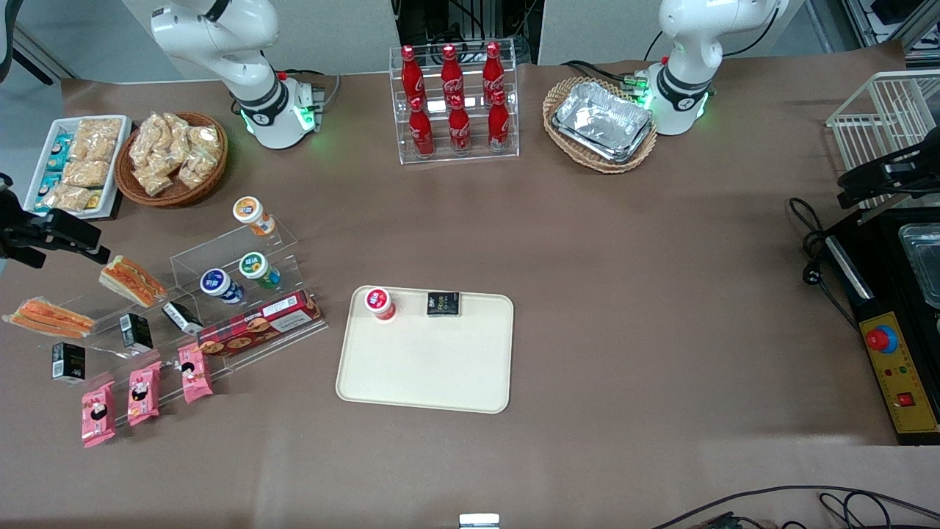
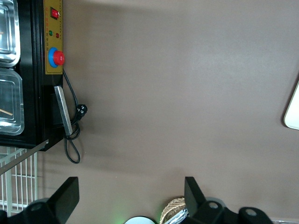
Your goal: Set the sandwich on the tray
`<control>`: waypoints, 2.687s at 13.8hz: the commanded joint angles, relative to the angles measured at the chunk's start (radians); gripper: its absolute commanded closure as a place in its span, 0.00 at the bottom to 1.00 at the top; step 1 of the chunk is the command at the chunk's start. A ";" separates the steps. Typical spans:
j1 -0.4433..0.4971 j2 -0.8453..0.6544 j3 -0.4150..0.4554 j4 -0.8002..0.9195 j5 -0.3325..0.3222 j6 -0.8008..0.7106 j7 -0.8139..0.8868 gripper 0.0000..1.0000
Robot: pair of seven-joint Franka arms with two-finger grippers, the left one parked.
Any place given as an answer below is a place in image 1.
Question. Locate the clear acrylic bottle rack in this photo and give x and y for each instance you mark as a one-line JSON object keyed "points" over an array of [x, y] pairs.
{"points": [[440, 159]]}

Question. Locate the plastic-wrapped orange sandwich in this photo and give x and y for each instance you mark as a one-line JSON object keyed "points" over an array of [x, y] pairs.
{"points": [[51, 317], [132, 281]]}

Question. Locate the red-lid white cup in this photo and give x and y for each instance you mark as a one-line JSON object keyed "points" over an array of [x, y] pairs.
{"points": [[379, 301]]}

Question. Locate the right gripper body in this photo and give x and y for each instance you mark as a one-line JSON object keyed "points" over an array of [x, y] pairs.
{"points": [[16, 234]]}

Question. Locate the small white object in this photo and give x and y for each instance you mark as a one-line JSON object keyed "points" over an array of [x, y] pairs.
{"points": [[479, 522]]}

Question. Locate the small black snack box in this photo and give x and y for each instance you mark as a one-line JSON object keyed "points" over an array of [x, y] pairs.
{"points": [[443, 303], [68, 362], [136, 332], [181, 317]]}

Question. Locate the pink cartoon snack pack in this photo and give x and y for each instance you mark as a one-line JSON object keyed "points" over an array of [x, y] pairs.
{"points": [[144, 393], [195, 373], [98, 415]]}

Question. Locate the orange-lid white cup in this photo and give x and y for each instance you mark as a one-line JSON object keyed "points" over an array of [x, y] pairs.
{"points": [[251, 213]]}

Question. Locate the black sealing machine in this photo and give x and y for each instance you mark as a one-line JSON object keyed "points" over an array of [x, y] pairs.
{"points": [[881, 264]]}

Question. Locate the green-lid white cup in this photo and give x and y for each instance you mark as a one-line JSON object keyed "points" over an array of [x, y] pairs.
{"points": [[257, 268]]}

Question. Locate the metal container in machine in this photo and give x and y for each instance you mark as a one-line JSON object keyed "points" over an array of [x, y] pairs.
{"points": [[922, 264]]}

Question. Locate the long red cookie box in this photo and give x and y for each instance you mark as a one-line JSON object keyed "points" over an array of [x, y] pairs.
{"points": [[257, 329]]}

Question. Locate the small yellow snack pack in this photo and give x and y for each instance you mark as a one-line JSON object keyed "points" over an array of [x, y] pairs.
{"points": [[95, 200]]}

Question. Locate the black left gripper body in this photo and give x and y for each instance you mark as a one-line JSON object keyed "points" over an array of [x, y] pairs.
{"points": [[913, 163]]}

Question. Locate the light oval wicker basket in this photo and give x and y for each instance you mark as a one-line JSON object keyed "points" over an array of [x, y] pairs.
{"points": [[554, 103]]}

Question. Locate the red cola bottle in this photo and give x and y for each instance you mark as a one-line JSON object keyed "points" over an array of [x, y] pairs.
{"points": [[499, 125], [493, 72], [421, 132], [452, 73], [412, 77], [460, 128]]}

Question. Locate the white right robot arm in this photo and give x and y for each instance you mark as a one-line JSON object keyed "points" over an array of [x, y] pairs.
{"points": [[220, 44]]}

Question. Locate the silver foil tray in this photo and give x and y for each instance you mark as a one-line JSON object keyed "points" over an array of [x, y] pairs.
{"points": [[602, 121]]}

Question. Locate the small clear acrylic step stand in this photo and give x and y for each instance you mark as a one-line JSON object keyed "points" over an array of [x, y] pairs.
{"points": [[220, 250]]}

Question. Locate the yellow control panel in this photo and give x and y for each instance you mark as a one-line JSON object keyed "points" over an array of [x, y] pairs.
{"points": [[899, 375]]}

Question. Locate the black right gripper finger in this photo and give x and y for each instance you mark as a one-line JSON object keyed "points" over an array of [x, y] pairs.
{"points": [[66, 231], [22, 258]]}

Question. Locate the blue-lid white cup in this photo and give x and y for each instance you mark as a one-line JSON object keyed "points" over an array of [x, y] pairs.
{"points": [[218, 284]]}

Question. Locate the white rectangular snack tray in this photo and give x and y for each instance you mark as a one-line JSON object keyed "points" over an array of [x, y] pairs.
{"points": [[123, 139]]}

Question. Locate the teal snack pack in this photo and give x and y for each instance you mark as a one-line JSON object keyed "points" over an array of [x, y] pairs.
{"points": [[59, 150], [50, 187]]}

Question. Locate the brown table cover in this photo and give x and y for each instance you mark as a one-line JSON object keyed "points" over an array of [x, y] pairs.
{"points": [[661, 294]]}

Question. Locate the metal shelf frame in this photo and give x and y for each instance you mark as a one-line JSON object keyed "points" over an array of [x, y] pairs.
{"points": [[918, 29]]}

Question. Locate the clear bag of beige crackers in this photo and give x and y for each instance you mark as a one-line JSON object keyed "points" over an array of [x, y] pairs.
{"points": [[172, 128], [87, 174], [154, 180], [66, 197], [147, 139], [194, 170], [204, 139], [95, 136]]}

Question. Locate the red emergency stop button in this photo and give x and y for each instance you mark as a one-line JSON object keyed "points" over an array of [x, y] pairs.
{"points": [[881, 339]]}

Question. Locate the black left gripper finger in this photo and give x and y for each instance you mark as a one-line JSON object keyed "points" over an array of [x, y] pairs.
{"points": [[863, 184]]}

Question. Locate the beige plastic serving tray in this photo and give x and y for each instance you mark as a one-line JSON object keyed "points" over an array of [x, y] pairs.
{"points": [[440, 367]]}

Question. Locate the grey arm base connector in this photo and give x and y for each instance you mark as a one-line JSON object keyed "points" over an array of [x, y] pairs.
{"points": [[312, 95]]}

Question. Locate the dark round wicker basket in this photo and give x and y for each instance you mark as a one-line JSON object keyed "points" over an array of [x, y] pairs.
{"points": [[176, 197]]}

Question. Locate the large clear acrylic step stand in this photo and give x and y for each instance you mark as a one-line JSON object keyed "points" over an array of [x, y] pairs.
{"points": [[95, 345]]}

